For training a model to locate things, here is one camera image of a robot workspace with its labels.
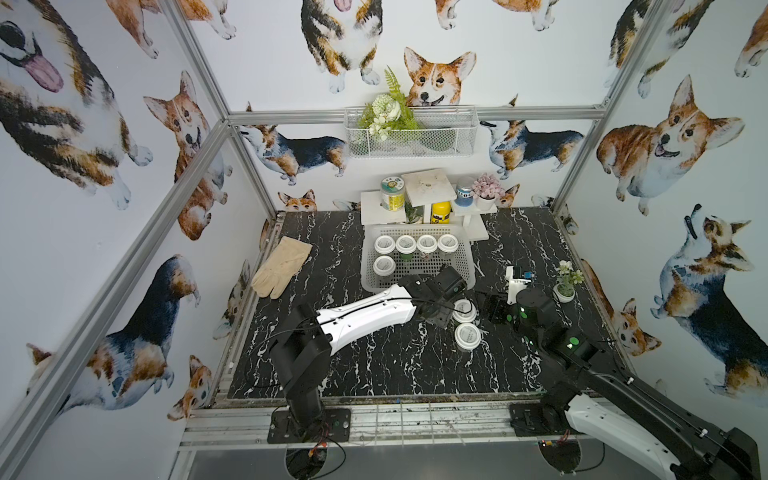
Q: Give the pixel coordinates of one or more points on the yogurt cup row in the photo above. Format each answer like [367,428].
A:
[448,245]
[384,245]
[406,245]
[467,337]
[465,312]
[384,266]
[427,245]

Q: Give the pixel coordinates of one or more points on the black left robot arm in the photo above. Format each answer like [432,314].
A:
[302,345]

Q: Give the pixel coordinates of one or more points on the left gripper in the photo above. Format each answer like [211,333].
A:
[437,306]

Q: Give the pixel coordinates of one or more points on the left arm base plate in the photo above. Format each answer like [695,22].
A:
[285,429]

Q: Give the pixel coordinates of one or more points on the aluminium frame rail front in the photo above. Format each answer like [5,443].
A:
[369,425]

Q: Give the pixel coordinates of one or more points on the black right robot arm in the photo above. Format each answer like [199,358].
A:
[611,405]

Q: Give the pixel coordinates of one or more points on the small white potted flower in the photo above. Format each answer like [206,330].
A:
[567,279]

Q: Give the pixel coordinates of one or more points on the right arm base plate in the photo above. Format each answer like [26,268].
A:
[535,419]

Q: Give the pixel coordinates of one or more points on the artificial green fern flowers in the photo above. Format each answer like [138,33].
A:
[388,116]

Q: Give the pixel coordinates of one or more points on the white wooden tiered shelf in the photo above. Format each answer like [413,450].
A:
[424,189]

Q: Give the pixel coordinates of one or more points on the yellow sunflower seed can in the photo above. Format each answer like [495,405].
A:
[392,189]

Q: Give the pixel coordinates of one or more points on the small green plant pot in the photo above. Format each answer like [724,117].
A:
[414,214]

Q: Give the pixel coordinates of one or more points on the pink flower pot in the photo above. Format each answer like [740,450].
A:
[486,189]

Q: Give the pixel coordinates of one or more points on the blue white small jar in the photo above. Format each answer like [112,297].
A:
[464,192]

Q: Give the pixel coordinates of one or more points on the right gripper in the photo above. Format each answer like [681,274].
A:
[491,306]

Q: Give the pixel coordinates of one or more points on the beige work glove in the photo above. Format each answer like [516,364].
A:
[283,264]

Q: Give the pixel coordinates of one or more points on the white plastic perforated basket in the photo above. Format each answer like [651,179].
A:
[428,264]

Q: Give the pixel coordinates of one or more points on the white wire wall basket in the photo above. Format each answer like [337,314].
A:
[433,132]

